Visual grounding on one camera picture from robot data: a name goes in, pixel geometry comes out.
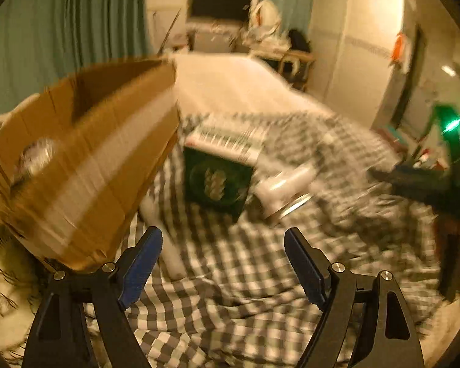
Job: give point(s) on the black television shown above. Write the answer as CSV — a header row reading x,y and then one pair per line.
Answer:
x,y
218,4

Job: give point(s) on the white louvered wardrobe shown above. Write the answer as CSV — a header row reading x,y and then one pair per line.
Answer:
x,y
349,65

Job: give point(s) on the wooden dressing table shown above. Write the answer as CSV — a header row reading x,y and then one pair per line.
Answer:
x,y
291,57

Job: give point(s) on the round white mirror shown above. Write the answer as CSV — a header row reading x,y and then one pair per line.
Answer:
x,y
266,15

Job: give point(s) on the clear plastic bag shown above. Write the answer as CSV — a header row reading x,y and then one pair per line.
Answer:
x,y
36,161

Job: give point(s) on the white plastic jar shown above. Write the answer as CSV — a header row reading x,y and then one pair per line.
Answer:
x,y
280,189

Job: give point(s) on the leaf print cream bedding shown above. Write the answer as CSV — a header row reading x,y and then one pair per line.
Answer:
x,y
7,295

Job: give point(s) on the white bottle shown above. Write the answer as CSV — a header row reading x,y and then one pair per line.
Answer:
x,y
172,253

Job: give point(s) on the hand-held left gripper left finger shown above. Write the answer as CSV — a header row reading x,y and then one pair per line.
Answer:
x,y
142,264

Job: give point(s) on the cream fluffy blanket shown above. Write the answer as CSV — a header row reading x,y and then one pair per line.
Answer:
x,y
234,80

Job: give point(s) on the orange hanging item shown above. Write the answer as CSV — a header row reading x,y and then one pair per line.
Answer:
x,y
398,48

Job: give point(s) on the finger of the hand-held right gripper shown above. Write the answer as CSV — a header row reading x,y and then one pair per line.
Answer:
x,y
414,186

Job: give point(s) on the white low cabinet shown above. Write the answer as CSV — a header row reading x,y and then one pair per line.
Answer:
x,y
212,40

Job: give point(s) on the green box white top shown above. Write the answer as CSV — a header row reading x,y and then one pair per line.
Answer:
x,y
214,184

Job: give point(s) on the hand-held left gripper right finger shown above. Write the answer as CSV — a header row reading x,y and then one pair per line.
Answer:
x,y
306,272

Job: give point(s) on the black bag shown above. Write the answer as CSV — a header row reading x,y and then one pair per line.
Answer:
x,y
299,40

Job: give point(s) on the brown cardboard box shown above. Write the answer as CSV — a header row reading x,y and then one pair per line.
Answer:
x,y
99,153

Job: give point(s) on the wooden stool teal seat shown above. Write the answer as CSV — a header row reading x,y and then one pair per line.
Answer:
x,y
394,133

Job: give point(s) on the grey checkered blanket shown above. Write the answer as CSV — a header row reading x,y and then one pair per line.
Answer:
x,y
234,295

